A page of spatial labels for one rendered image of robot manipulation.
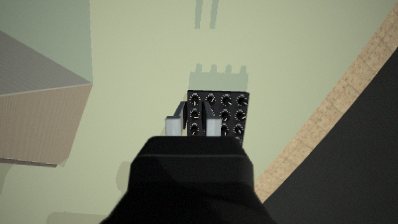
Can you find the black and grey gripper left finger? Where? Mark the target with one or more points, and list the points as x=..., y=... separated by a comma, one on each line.
x=175, y=124

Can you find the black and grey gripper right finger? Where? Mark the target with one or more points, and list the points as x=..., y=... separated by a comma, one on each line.
x=211, y=123

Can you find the black knob box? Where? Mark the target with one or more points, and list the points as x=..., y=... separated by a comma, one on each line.
x=230, y=111

